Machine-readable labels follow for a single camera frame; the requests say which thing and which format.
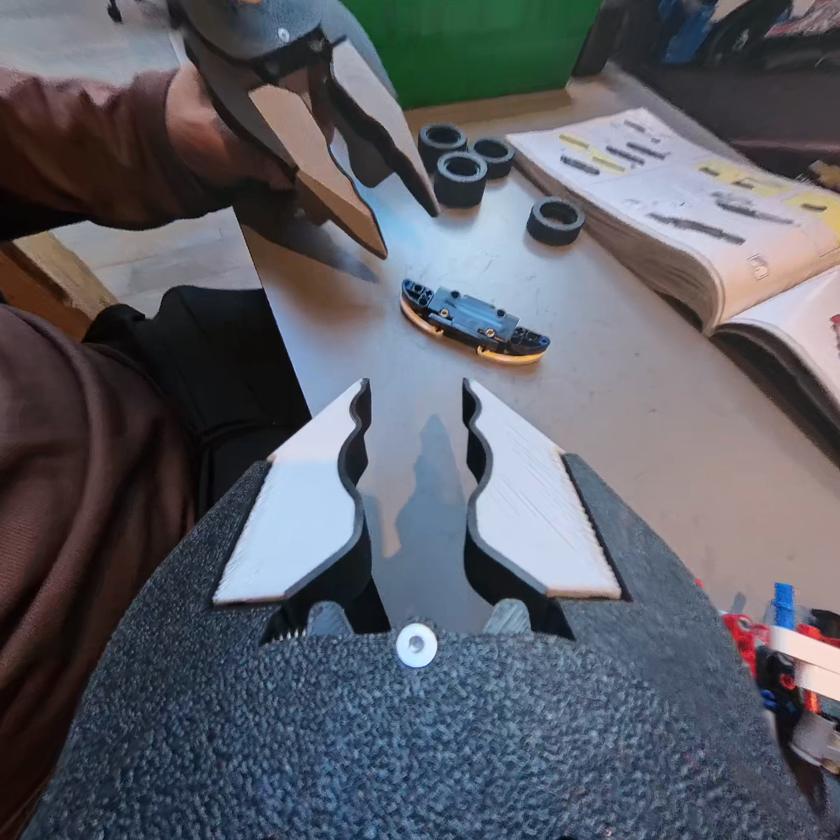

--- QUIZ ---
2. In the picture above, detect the grey desk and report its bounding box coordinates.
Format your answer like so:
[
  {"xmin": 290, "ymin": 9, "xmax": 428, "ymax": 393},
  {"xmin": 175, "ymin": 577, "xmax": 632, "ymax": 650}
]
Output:
[{"xmin": 236, "ymin": 66, "xmax": 840, "ymax": 631}]

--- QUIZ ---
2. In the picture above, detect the red toy car model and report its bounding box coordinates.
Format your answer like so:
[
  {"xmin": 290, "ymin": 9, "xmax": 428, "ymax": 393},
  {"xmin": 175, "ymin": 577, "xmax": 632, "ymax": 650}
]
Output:
[{"xmin": 718, "ymin": 581, "xmax": 840, "ymax": 788}]

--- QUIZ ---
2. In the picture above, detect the green panel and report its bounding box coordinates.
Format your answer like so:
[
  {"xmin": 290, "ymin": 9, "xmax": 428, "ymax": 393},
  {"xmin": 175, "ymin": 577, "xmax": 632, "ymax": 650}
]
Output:
[{"xmin": 341, "ymin": 0, "xmax": 603, "ymax": 110}]

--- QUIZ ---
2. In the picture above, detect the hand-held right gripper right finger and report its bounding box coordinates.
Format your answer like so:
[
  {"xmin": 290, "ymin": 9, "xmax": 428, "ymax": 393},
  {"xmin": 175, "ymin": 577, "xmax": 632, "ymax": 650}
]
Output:
[{"xmin": 461, "ymin": 377, "xmax": 623, "ymax": 639}]

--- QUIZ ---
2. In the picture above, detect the person's left hand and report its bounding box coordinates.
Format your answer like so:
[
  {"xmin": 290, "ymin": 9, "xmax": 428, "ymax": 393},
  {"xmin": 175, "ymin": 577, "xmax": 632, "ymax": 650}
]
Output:
[{"xmin": 164, "ymin": 66, "xmax": 296, "ymax": 191}]

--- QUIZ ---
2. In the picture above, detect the open instruction booklet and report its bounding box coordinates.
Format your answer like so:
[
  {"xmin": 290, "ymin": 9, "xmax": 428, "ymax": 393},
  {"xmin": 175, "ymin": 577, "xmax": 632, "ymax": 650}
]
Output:
[{"xmin": 505, "ymin": 107, "xmax": 840, "ymax": 454}]

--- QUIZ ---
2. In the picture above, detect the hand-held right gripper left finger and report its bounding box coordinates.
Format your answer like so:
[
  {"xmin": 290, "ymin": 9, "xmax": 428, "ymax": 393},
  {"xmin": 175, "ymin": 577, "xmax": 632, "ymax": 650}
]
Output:
[{"xmin": 212, "ymin": 377, "xmax": 392, "ymax": 636}]

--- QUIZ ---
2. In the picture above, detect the person's brown shirt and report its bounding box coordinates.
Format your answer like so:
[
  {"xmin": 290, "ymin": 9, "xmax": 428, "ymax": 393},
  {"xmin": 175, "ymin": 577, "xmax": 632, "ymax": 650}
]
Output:
[{"xmin": 0, "ymin": 305, "xmax": 201, "ymax": 840}]

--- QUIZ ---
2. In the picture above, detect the wooden post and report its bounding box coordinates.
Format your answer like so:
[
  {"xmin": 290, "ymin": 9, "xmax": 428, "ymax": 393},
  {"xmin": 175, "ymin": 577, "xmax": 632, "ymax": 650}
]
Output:
[{"xmin": 0, "ymin": 233, "xmax": 119, "ymax": 342}]

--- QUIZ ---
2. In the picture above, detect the person's left forearm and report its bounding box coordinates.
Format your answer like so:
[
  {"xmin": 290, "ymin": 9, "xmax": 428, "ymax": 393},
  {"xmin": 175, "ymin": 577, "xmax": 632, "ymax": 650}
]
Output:
[{"xmin": 0, "ymin": 66, "xmax": 181, "ymax": 232}]

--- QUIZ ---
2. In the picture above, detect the black toy tire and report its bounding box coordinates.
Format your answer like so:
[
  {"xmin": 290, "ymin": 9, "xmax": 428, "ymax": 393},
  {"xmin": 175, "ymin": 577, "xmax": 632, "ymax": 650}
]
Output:
[
  {"xmin": 418, "ymin": 123, "xmax": 469, "ymax": 173},
  {"xmin": 433, "ymin": 152, "xmax": 488, "ymax": 210},
  {"xmin": 526, "ymin": 197, "xmax": 587, "ymax": 248},
  {"xmin": 469, "ymin": 136, "xmax": 517, "ymax": 180}
]

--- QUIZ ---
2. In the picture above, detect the white curved toy panel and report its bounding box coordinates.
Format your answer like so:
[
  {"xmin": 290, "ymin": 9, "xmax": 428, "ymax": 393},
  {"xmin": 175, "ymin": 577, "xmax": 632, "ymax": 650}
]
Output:
[
  {"xmin": 476, "ymin": 341, "xmax": 547, "ymax": 367},
  {"xmin": 400, "ymin": 298, "xmax": 455, "ymax": 337}
]

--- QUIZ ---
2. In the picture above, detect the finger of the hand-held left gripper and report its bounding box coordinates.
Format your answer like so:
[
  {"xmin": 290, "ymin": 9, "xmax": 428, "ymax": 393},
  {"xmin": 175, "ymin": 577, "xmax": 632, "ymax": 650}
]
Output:
[
  {"xmin": 326, "ymin": 38, "xmax": 441, "ymax": 219},
  {"xmin": 248, "ymin": 71, "xmax": 389, "ymax": 261}
]

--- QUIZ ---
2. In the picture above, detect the black patterned toy beam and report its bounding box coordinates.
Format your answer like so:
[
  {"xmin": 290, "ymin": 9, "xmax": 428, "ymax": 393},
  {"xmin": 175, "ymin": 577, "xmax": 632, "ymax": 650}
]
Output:
[{"xmin": 402, "ymin": 279, "xmax": 551, "ymax": 357}]

